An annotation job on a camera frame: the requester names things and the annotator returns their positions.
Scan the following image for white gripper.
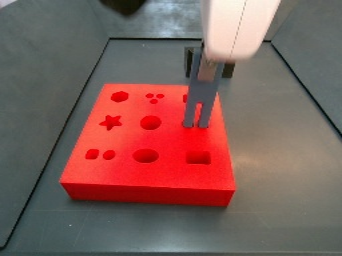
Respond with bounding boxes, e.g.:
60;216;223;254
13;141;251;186
197;0;280;82

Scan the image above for grey right side panel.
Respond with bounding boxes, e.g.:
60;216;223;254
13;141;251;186
271;0;342;135

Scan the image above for grey panel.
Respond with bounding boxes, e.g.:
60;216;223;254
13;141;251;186
271;0;342;135
0;0;108;248

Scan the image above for red shape-sorting block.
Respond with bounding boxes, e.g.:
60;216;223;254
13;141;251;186
60;84;235;206

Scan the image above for grey left side panel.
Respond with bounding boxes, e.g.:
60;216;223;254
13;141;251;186
0;0;108;248

